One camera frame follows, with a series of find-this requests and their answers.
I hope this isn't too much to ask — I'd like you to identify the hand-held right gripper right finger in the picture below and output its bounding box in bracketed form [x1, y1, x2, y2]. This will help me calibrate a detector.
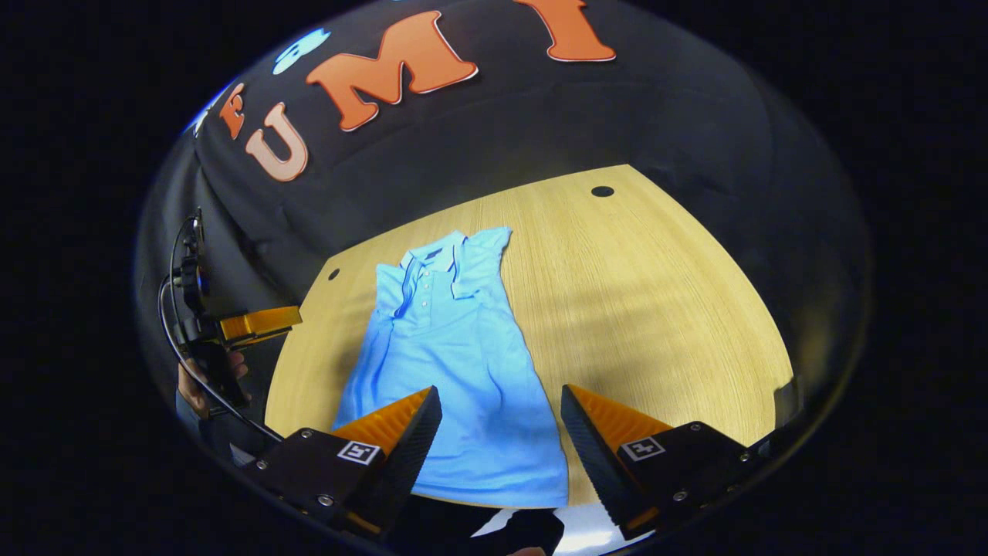
[561, 384, 773, 541]

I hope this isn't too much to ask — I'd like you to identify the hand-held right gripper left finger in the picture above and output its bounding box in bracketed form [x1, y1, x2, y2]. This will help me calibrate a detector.
[247, 386, 443, 540]

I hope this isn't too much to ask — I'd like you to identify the light blue T-shirt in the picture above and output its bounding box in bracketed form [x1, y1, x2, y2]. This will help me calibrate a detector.
[332, 226, 570, 509]

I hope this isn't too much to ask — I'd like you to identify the person's dark clothing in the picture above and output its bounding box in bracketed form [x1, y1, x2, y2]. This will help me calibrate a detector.
[386, 494, 566, 556]

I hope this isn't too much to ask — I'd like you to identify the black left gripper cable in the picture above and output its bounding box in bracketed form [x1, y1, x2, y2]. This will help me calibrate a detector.
[158, 216, 286, 445]

